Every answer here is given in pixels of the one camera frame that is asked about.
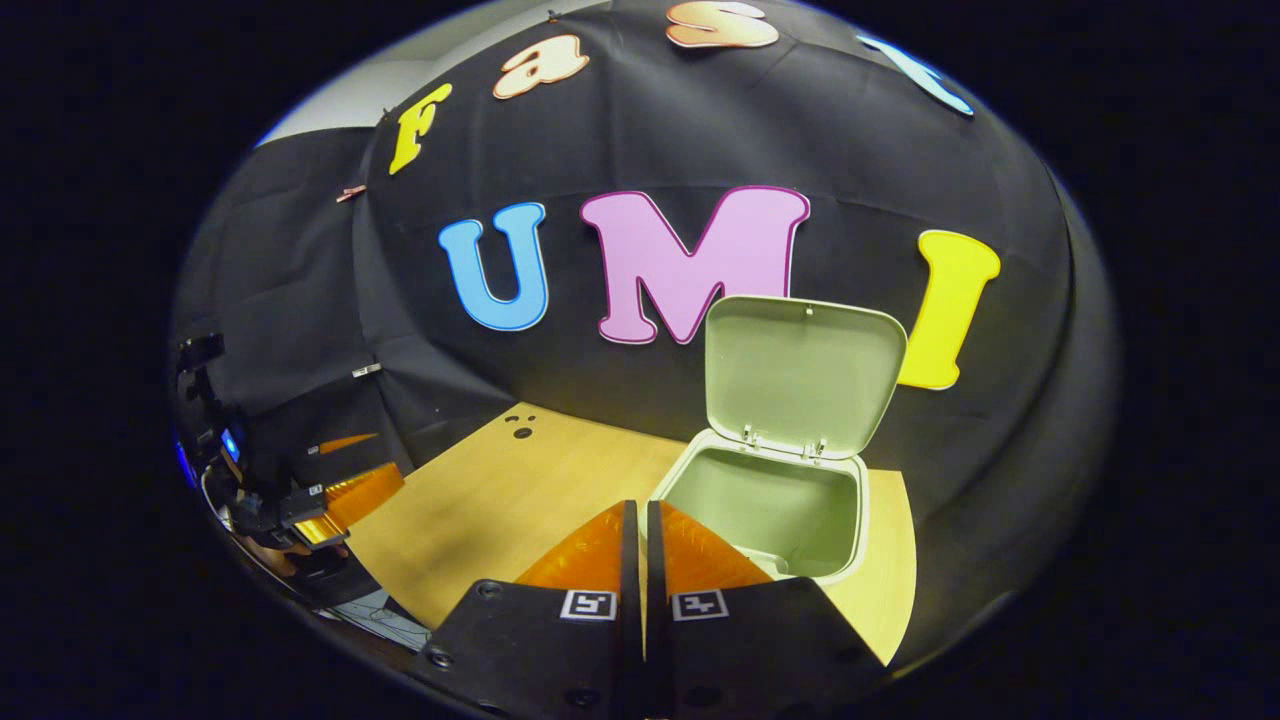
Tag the green desktop garbage bin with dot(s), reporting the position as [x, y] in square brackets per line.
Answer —
[800, 370]

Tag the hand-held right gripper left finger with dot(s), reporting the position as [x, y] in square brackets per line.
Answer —
[540, 650]

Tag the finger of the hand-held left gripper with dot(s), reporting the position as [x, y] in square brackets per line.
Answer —
[350, 500]
[345, 443]

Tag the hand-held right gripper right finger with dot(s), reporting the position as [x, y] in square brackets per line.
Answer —
[740, 650]

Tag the copper cloth clip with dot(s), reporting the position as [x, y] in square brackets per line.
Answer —
[350, 192]

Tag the black backdrop cloth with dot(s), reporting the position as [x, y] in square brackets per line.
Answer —
[620, 150]

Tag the silver cloth clip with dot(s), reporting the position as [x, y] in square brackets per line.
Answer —
[366, 370]

